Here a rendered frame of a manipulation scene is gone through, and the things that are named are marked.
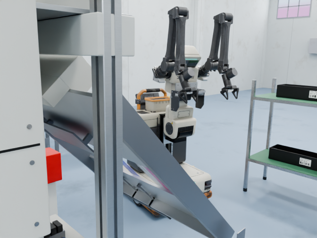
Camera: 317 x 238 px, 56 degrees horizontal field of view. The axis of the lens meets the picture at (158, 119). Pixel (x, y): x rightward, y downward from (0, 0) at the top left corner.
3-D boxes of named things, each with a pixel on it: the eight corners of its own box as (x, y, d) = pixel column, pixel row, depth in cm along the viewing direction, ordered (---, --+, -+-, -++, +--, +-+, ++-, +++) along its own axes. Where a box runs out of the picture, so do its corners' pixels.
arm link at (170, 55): (177, 6, 210) (166, 5, 204) (190, 7, 199) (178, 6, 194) (171, 70, 225) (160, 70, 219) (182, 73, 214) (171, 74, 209)
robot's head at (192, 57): (165, 57, 239) (173, 43, 228) (186, 58, 250) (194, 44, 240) (173, 70, 232) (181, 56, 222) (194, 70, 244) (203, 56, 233)
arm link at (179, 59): (184, 9, 205) (171, 7, 199) (189, 8, 200) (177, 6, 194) (183, 72, 214) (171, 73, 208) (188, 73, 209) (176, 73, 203)
